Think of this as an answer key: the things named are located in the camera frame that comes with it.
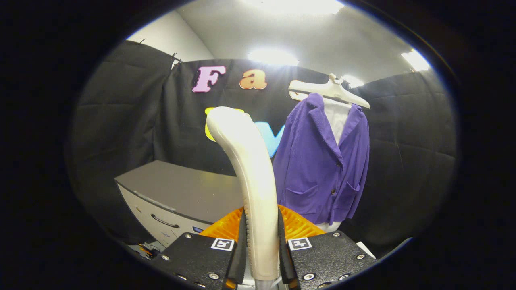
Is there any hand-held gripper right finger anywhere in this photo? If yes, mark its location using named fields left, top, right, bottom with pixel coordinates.
left=277, top=205, right=377, bottom=290

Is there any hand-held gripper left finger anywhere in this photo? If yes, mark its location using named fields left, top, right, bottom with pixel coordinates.
left=152, top=206, right=247, bottom=290

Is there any white garment steamer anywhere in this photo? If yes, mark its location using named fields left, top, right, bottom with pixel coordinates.
left=206, top=106, right=281, bottom=290

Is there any purple jacket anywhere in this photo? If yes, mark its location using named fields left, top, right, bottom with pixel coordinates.
left=272, top=93, right=370, bottom=226

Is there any white shirt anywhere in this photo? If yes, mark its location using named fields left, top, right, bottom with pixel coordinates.
left=316, top=97, right=351, bottom=233

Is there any white clothes hanger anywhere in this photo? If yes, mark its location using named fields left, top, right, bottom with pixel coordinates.
left=288, top=73, right=370, bottom=109

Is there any white flat panel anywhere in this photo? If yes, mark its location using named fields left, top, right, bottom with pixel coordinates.
left=356, top=241, right=377, bottom=259

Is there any grey drawer cabinet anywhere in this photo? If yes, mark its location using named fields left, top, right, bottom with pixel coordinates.
left=115, top=160, right=246, bottom=248

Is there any black backdrop cloth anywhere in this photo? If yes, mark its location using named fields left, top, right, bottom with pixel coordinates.
left=67, top=40, right=458, bottom=246

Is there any ceiling light panel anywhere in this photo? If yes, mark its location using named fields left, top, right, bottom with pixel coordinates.
left=242, top=0, right=345, bottom=16
left=247, top=48, right=300, bottom=66
left=343, top=75, right=365, bottom=89
left=401, top=49, right=431, bottom=72

